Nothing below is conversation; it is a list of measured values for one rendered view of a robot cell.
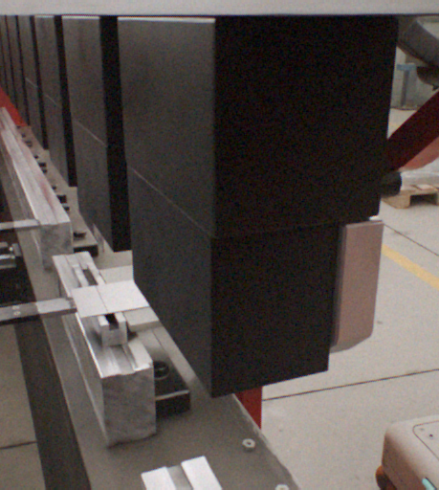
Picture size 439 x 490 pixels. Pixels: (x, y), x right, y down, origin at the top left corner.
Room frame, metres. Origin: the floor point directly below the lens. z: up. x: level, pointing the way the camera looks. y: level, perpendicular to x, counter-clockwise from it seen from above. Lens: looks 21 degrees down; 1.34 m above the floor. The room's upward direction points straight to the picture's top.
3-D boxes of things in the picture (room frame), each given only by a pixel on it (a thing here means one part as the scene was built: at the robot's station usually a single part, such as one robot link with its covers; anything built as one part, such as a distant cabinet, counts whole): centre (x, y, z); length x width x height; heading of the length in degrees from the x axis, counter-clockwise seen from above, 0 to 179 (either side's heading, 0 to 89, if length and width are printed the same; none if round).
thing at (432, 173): (4.98, -1.57, 0.17); 0.99 x 0.63 x 0.05; 14
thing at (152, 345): (0.77, 0.11, 0.89); 0.30 x 0.05 x 0.03; 22
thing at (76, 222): (1.29, 0.33, 0.89); 0.30 x 0.05 x 0.03; 22
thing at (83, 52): (0.50, 0.07, 1.26); 0.15 x 0.09 x 0.17; 22
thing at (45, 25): (0.69, 0.14, 1.26); 0.15 x 0.09 x 0.17; 22
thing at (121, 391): (0.76, 0.17, 0.92); 0.39 x 0.06 x 0.10; 22
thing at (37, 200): (1.88, 0.63, 0.92); 1.67 x 0.06 x 0.10; 22
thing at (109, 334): (0.73, 0.16, 0.99); 0.20 x 0.03 x 0.03; 22
